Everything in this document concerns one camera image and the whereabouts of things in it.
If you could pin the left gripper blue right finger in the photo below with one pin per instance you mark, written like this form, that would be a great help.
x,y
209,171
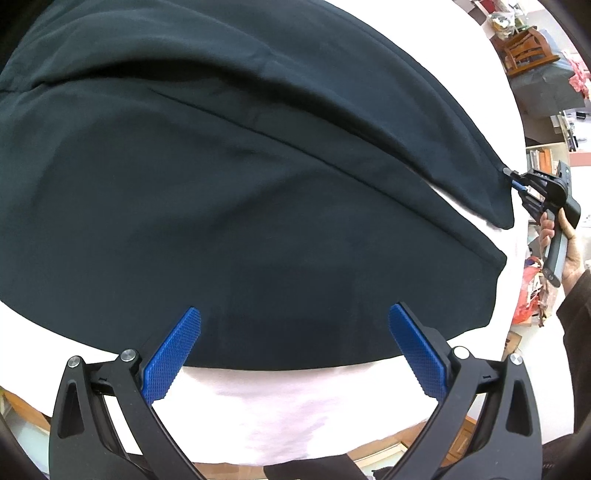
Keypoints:
x,y
424,348

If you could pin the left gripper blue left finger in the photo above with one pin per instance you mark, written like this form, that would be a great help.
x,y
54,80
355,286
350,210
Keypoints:
x,y
164,359

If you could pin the black pants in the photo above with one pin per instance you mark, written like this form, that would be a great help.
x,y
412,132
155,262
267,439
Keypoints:
x,y
280,166

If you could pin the person's right hand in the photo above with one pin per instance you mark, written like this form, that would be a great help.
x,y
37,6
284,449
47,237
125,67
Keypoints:
x,y
574,265

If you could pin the grey sofa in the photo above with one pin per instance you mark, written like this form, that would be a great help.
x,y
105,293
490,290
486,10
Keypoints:
x,y
545,90

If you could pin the red plastic bag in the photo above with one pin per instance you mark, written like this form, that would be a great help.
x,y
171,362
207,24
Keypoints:
x,y
532,306

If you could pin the wooden chair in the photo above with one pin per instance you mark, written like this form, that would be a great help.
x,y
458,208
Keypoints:
x,y
526,51

